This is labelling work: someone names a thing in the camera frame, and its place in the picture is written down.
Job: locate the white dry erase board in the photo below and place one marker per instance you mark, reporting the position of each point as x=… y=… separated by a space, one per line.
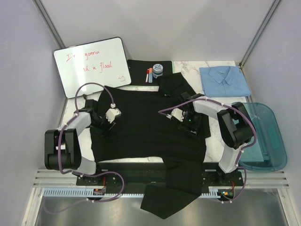
x=103 y=62

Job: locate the black long sleeve shirt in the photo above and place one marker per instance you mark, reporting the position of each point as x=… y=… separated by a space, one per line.
x=143 y=132

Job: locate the teal transparent plastic bin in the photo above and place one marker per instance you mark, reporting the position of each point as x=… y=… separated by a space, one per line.
x=268 y=154

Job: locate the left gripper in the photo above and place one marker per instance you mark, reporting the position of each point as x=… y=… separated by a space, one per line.
x=108 y=127

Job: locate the red marker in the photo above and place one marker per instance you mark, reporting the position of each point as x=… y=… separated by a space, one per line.
x=147 y=76

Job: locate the aluminium rail frame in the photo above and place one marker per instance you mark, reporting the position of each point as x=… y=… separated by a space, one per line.
x=254 y=180

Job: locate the light blue cable duct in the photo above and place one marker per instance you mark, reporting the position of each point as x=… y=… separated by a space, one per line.
x=94 y=193

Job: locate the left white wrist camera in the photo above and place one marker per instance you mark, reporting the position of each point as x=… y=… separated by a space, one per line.
x=112 y=113

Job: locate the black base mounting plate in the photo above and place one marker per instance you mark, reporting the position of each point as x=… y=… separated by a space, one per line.
x=131 y=174

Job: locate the black mat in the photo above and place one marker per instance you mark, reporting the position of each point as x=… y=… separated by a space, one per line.
x=138 y=71

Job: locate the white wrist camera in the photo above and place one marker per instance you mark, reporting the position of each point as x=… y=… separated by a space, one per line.
x=176 y=114
x=112 y=113

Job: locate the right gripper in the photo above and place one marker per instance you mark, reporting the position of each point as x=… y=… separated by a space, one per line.
x=184 y=125

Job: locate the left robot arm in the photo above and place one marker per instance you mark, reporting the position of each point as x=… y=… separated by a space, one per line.
x=62 y=148

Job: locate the blue lidded jar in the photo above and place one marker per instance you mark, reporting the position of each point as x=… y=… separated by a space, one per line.
x=157 y=70

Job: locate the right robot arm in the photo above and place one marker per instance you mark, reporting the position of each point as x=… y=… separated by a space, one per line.
x=235 y=126

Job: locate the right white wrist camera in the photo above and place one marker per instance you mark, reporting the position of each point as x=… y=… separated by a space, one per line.
x=176 y=114

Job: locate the folded blue shirt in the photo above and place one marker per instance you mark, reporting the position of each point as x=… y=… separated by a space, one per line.
x=224 y=81

